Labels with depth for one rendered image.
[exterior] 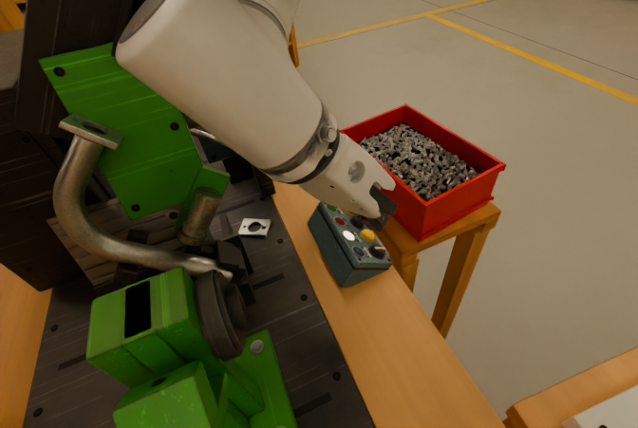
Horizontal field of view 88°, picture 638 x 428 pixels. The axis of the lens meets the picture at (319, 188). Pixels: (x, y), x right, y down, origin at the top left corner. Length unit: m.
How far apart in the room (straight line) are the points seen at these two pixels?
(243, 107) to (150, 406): 0.21
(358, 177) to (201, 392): 0.21
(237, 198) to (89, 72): 0.38
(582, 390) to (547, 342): 1.03
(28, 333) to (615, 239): 2.15
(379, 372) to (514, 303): 1.23
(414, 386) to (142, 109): 0.48
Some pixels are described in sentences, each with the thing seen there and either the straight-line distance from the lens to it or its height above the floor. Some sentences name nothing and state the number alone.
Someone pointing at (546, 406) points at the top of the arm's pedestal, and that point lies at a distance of 0.60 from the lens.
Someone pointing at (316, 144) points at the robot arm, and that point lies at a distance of 0.28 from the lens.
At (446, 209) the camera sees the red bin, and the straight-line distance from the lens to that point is 0.72.
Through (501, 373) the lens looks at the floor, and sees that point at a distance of 1.54.
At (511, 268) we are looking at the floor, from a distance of 1.79.
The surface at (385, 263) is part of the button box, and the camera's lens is 0.56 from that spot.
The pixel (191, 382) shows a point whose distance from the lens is 0.27.
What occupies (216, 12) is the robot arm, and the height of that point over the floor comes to 1.33.
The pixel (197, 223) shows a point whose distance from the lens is 0.47.
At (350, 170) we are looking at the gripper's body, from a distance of 0.31.
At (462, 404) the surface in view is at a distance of 0.51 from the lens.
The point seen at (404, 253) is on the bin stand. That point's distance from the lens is 0.72.
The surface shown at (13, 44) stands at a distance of 0.74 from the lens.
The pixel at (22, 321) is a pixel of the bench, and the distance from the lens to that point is 0.80.
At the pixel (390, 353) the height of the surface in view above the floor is 0.90.
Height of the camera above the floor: 1.38
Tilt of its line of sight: 43 degrees down
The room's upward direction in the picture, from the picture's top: 8 degrees counter-clockwise
